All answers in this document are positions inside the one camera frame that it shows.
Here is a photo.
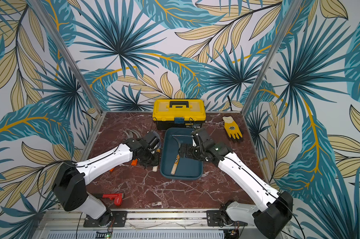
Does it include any wooden handle sickle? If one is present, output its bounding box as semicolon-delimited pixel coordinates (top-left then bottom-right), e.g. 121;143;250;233
153;149;161;172
171;134;198;178
124;130;134;139
128;129;142;138

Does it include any teal plastic tray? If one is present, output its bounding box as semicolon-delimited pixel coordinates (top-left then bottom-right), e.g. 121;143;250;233
160;127;204;180

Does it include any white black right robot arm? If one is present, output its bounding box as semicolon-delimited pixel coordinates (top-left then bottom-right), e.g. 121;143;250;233
178;128;293;239

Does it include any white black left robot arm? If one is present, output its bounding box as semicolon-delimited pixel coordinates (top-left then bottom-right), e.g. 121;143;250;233
51;131;161;227

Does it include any yellow white work glove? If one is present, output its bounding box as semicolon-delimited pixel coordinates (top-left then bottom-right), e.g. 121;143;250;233
222;116;243;141

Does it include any yellow black toolbox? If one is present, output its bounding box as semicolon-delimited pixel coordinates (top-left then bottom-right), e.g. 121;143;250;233
152;99;207;130

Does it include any red black clamp tool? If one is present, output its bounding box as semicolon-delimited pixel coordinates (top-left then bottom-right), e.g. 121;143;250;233
93;193;124;206

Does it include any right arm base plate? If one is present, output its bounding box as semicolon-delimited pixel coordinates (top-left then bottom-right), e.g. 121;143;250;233
206;210;249;228

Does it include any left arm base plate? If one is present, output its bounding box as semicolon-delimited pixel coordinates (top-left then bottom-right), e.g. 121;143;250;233
83;210;127;228

